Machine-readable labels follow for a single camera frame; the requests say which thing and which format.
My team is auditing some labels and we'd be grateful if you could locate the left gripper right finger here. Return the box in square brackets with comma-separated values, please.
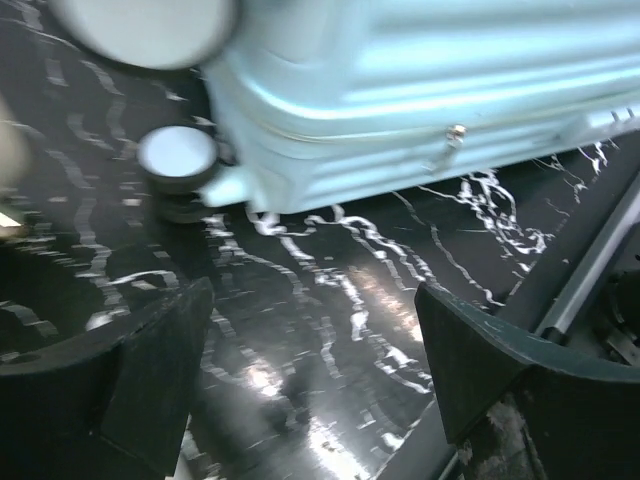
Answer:
[415, 283, 639, 480]

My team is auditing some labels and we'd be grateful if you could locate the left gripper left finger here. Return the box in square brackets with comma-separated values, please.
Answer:
[1, 278, 213, 479]

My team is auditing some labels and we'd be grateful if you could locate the light blue ribbed suitcase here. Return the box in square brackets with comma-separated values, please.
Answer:
[49, 1, 639, 223]

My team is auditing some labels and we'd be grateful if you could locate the black marble pattern mat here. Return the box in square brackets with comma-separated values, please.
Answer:
[1, 1, 639, 479]

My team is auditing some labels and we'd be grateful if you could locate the aluminium rail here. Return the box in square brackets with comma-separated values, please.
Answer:
[536, 175, 639, 343]

